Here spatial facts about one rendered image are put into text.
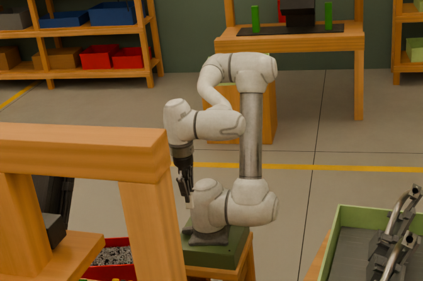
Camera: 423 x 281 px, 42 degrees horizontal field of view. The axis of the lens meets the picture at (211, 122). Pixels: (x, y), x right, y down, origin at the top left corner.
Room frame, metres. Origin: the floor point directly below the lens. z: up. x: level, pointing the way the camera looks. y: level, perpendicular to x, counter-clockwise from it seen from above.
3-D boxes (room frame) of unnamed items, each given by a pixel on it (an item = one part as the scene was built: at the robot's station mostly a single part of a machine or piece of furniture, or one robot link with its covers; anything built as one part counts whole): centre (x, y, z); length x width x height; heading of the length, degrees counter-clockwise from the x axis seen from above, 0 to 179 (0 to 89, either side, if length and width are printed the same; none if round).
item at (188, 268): (2.10, 0.06, 0.83); 0.32 x 0.32 x 0.04; 71
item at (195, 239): (2.11, 0.08, 0.96); 0.22 x 0.18 x 0.06; 80
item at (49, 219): (1.28, 0.52, 1.59); 0.15 x 0.07 x 0.07; 70
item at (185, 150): (1.80, 0.12, 1.54); 0.09 x 0.09 x 0.06
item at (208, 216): (2.10, 0.05, 1.10); 0.18 x 0.16 x 0.22; 73
